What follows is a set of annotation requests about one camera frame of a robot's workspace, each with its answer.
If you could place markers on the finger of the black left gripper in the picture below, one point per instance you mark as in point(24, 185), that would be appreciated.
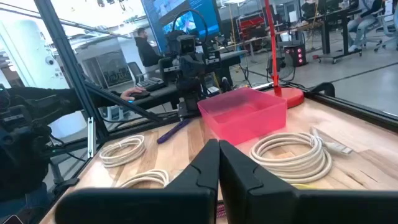
point(197, 73)
point(186, 73)

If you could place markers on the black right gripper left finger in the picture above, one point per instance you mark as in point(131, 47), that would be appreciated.
point(174, 205)

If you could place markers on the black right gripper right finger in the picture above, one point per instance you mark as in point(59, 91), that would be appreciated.
point(264, 205)

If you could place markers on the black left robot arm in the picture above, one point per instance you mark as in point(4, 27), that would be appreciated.
point(188, 102)

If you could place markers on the black keyboard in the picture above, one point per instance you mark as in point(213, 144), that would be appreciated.
point(150, 83)

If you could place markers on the grey desk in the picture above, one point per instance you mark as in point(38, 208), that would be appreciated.
point(158, 96)

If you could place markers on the dark office chair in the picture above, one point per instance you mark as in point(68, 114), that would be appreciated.
point(135, 70)

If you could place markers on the person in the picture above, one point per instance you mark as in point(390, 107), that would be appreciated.
point(360, 25)
point(46, 99)
point(146, 49)

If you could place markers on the person's hand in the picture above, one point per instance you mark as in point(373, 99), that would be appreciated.
point(132, 92)

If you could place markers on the blue screen monitor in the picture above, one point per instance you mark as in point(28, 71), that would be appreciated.
point(186, 15)

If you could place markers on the pink plastic bin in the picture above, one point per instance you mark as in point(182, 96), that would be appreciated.
point(242, 118)

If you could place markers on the red tool cabinet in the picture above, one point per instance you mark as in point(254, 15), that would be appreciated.
point(252, 26)

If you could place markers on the black floor fan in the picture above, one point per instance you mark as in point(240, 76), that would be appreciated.
point(281, 70)

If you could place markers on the red desk lamp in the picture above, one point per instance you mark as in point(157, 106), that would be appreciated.
point(289, 96)

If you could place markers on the black computer tower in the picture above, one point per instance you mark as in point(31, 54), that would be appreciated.
point(295, 55)

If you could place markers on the white cylindrical tank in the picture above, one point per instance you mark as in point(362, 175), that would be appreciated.
point(34, 53)

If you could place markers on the black rolling desk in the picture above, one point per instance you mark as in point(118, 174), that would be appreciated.
point(335, 31)

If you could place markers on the light office chair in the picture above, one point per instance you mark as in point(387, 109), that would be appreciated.
point(387, 28)

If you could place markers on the silver frame bracket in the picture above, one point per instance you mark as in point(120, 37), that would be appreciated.
point(91, 137)

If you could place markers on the black aluminium table frame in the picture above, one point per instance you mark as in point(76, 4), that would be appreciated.
point(62, 46)

